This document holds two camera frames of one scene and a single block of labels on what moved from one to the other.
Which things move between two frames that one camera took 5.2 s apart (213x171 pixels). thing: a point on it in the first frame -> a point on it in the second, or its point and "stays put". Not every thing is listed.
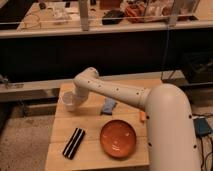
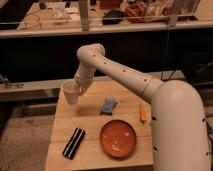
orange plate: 118,138 stays put
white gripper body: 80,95 -> 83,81
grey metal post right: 173,18 stays put
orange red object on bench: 135,13 stays put
